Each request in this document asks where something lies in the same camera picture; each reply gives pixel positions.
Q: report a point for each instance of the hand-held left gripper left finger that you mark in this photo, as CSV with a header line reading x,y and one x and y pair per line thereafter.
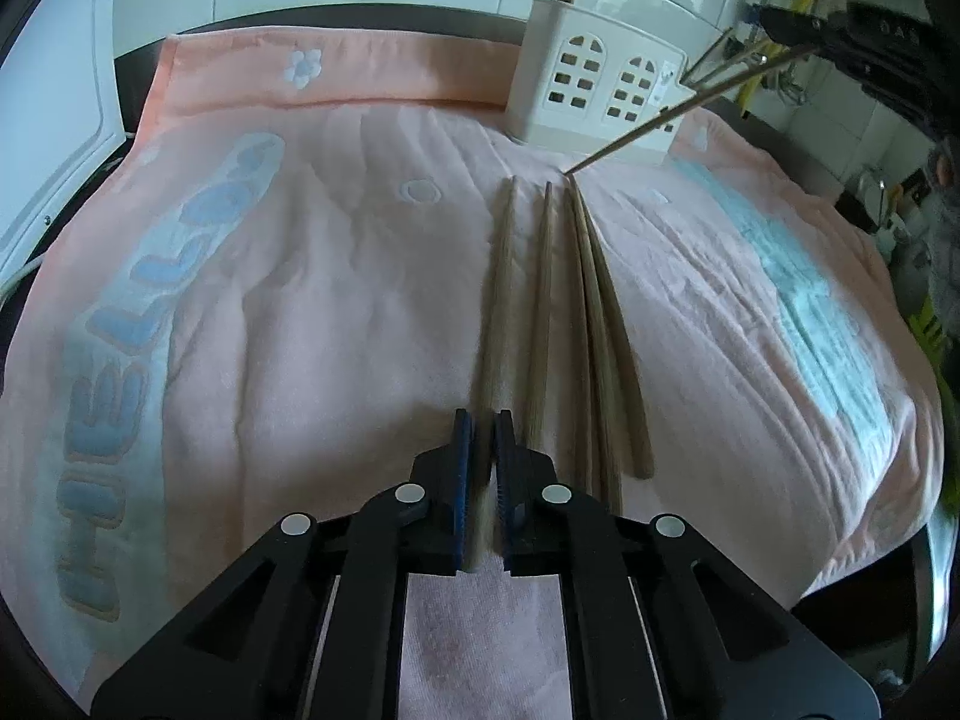
x,y
450,487

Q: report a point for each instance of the cream plastic utensil holder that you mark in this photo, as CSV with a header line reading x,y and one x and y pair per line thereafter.
x,y
540,37

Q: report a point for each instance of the pink printed towel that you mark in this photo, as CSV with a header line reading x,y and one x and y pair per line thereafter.
x,y
337,300

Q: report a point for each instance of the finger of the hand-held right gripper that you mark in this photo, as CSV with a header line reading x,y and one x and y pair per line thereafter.
x,y
802,26

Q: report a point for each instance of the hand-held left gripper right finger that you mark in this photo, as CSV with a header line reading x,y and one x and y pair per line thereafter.
x,y
517,487

